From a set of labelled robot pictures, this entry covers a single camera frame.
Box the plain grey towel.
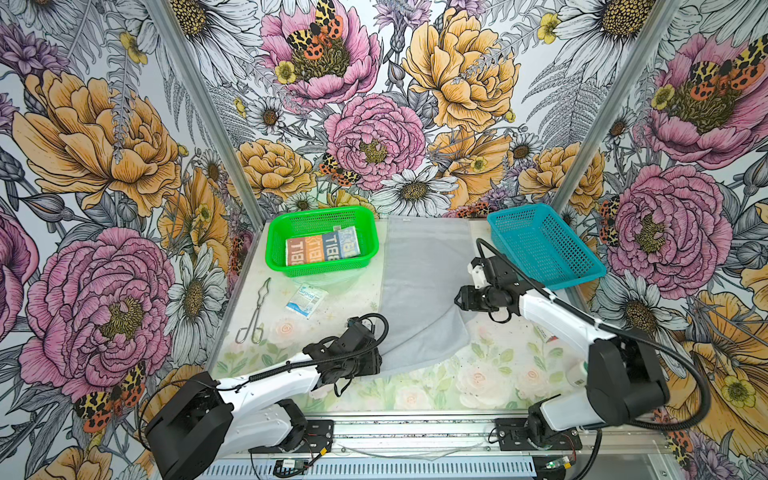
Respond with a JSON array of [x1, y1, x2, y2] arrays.
[[378, 217, 475, 378]]

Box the grey blue towel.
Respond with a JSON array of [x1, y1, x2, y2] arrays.
[[285, 227, 362, 266]]

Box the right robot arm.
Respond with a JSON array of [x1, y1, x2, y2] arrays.
[[454, 256, 712, 447]]

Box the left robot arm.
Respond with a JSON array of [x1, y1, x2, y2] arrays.
[[142, 313, 390, 479]]

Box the teal plastic basket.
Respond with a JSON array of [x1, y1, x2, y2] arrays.
[[487, 204, 606, 291]]

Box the small blue white packet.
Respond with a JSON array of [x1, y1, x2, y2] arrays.
[[286, 284, 328, 319]]

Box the metal tongs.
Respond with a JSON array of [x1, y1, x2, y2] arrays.
[[235, 277, 271, 345]]

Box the green plastic basket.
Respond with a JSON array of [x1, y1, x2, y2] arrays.
[[265, 206, 379, 277]]

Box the aluminium front rail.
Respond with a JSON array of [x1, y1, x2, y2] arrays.
[[157, 412, 667, 463]]

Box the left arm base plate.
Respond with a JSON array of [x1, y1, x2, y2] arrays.
[[248, 419, 335, 454]]

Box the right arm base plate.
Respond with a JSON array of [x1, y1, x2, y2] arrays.
[[488, 417, 582, 452]]

